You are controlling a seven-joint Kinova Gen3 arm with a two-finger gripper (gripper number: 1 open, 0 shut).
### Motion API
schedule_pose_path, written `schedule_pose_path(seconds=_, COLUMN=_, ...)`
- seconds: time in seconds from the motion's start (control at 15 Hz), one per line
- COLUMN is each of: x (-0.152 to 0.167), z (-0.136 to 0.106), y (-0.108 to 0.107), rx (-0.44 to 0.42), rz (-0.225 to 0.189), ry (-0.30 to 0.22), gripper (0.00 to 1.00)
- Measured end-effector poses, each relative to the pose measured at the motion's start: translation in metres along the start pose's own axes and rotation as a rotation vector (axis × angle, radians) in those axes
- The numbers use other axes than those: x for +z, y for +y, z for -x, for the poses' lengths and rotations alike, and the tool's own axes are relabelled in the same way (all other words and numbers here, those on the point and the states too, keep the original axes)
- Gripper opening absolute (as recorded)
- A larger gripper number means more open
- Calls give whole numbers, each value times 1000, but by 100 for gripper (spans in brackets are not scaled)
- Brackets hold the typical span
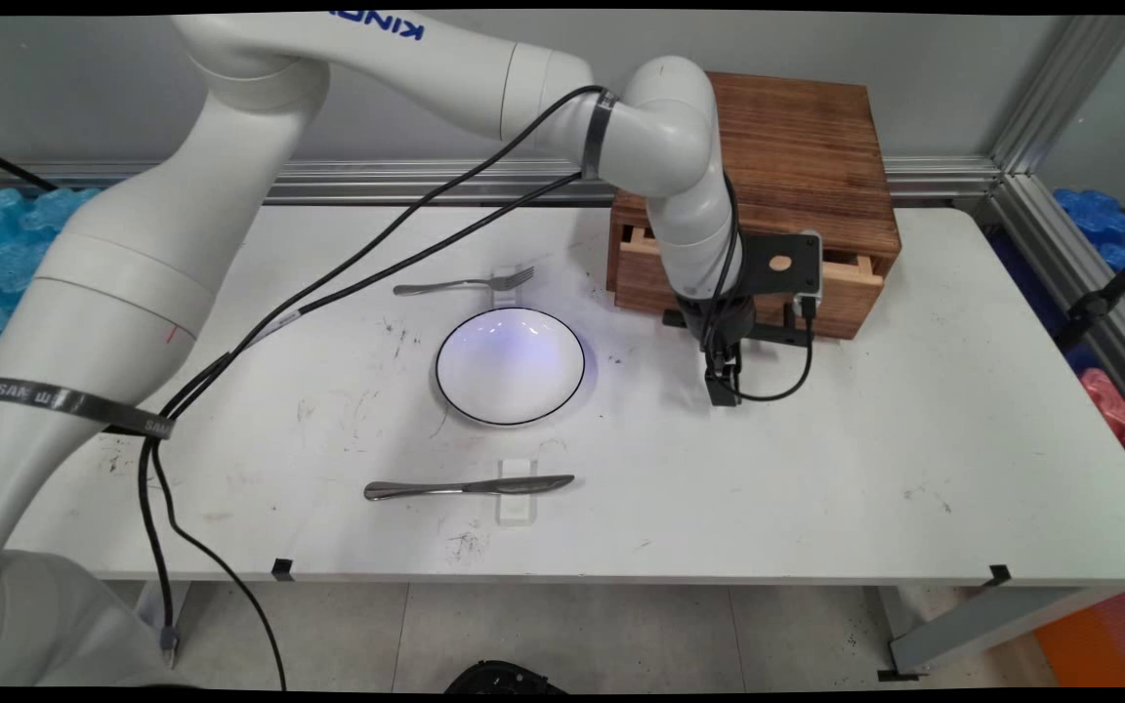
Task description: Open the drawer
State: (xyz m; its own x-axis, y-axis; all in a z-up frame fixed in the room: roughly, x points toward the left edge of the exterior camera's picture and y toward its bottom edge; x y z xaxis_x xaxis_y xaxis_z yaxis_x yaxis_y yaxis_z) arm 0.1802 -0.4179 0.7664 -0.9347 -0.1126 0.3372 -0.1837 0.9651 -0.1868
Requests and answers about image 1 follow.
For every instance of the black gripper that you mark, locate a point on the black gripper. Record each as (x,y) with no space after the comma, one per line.
(719,317)

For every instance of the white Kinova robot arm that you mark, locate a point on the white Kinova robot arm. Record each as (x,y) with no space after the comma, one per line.
(133,254)

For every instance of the white plate with black rim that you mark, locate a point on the white plate with black rim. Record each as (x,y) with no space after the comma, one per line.
(511,366)

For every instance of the clear fork rest block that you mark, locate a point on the clear fork rest block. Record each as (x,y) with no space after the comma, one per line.
(504,298)

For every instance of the brown wooden drawer cabinet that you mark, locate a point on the brown wooden drawer cabinet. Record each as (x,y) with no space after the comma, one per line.
(807,146)

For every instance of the clear knife rest block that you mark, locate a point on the clear knife rest block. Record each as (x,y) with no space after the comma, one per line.
(518,508)

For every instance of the silver metal fork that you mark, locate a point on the silver metal fork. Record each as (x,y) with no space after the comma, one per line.
(465,284)

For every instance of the silver metal knife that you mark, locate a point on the silver metal knife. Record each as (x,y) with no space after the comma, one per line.
(465,486)

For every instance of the black table edge clip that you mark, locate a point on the black table edge clip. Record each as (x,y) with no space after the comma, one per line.
(1000,575)
(282,569)

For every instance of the grey table leg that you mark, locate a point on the grey table leg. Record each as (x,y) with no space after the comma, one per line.
(154,610)
(992,620)

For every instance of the black round floor object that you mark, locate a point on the black round floor object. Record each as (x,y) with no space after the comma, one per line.
(504,678)

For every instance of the red plastic bag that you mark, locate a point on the red plastic bag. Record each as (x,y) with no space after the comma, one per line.
(1109,405)

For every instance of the black tripod stand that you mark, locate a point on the black tripod stand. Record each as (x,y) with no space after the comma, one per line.
(1104,298)

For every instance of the blue bubble wrap sheet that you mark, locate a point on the blue bubble wrap sheet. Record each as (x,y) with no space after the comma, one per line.
(1104,229)
(6,225)

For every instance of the orange box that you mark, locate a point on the orange box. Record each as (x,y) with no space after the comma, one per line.
(1104,640)

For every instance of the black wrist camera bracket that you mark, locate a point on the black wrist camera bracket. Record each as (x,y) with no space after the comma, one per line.
(777,264)

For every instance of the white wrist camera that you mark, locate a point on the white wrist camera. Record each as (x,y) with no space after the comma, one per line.
(812,268)

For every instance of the horizontal aluminium frame rail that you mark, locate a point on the horizontal aluminium frame rail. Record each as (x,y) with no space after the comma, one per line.
(426,182)

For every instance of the slanted aluminium side rail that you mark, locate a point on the slanted aluminium side rail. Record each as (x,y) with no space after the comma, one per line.
(1075,273)

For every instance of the upright aluminium frame post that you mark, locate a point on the upright aluminium frame post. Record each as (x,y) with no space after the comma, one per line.
(1061,93)

